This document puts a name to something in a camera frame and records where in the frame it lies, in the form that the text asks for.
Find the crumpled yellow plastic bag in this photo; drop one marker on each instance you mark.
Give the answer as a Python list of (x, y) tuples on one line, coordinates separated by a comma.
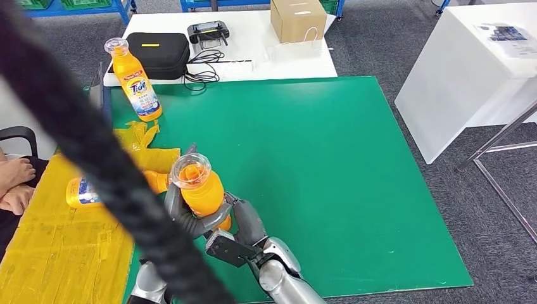
[(161, 161)]

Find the blue storage rack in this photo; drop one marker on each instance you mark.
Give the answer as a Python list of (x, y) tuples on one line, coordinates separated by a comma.
[(197, 4), (122, 8)]

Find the yellow taped board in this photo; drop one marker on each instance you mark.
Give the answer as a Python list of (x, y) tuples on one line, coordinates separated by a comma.
[(54, 251)]

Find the printed paper leaflet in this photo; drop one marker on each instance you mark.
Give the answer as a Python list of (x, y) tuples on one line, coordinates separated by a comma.
[(507, 34)]

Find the person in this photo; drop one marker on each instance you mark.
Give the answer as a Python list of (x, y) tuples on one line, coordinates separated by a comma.
[(8, 235)]

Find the black chair armrest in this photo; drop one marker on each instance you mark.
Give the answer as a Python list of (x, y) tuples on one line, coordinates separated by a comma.
[(16, 131)]

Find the brown cardboard box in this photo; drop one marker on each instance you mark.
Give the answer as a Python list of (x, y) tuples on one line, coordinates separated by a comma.
[(297, 21)]

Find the green plastic crate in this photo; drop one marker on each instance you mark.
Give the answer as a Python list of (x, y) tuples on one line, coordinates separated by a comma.
[(33, 3), (86, 3), (330, 5)]

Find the silver metal frame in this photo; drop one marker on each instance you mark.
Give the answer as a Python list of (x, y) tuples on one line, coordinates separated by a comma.
[(503, 133)]

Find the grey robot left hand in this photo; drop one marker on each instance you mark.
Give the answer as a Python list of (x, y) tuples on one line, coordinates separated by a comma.
[(193, 226)]

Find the person's hand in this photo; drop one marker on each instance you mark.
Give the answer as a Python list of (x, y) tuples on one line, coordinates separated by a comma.
[(16, 201), (16, 172)]

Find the clear plastic bag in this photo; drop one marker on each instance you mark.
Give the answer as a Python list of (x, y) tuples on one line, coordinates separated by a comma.
[(294, 50)]

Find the white cabinet table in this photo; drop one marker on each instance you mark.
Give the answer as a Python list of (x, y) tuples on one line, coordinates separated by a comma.
[(453, 84)]

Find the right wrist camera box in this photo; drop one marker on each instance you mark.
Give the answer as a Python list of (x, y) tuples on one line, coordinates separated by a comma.
[(226, 249)]

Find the black zip carrying case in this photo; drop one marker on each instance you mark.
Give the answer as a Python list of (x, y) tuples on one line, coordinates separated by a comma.
[(163, 54)]

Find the orange detergent bottle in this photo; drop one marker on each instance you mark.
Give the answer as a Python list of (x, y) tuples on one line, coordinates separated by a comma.
[(136, 88), (203, 197), (82, 193)]

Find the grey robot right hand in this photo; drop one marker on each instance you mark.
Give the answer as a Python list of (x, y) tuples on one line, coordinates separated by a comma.
[(249, 222)]

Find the black remote controller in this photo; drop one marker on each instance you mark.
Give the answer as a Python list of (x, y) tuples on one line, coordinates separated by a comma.
[(208, 31)]

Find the blue caster leg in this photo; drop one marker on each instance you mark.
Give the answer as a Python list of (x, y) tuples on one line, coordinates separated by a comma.
[(440, 6)]

